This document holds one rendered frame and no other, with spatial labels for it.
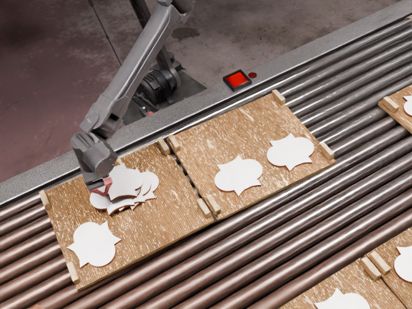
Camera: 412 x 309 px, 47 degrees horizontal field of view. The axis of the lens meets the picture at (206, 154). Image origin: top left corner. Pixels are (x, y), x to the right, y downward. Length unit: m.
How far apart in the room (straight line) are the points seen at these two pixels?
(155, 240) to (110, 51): 2.28
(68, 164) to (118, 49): 1.95
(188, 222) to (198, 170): 0.18
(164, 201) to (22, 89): 2.13
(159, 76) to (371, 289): 1.65
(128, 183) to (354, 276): 0.67
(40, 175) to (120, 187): 0.32
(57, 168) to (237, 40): 2.07
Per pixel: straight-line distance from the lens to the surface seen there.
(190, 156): 1.50
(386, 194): 1.48
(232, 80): 1.73
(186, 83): 2.75
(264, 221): 1.37
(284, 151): 1.49
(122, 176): 1.42
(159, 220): 1.38
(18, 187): 1.61
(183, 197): 1.41
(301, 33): 3.47
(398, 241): 1.38
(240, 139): 1.53
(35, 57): 3.61
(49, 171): 1.60
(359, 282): 1.31
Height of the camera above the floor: 2.10
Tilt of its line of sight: 51 degrees down
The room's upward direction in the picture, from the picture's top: 6 degrees counter-clockwise
